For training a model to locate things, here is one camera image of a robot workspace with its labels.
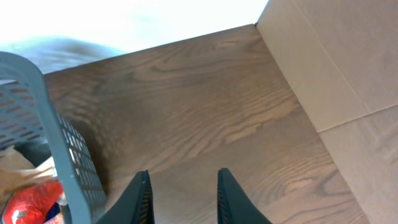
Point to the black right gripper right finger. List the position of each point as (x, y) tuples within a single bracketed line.
[(233, 205)]

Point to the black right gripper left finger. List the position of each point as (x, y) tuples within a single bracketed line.
[(135, 205)]

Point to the orange spaghetti package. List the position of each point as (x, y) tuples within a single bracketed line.
[(34, 205)]

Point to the beige powder bag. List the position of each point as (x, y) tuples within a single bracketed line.
[(18, 173)]

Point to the grey plastic basket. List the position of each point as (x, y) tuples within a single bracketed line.
[(29, 121)]

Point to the cardboard side panel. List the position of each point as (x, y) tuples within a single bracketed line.
[(340, 59)]

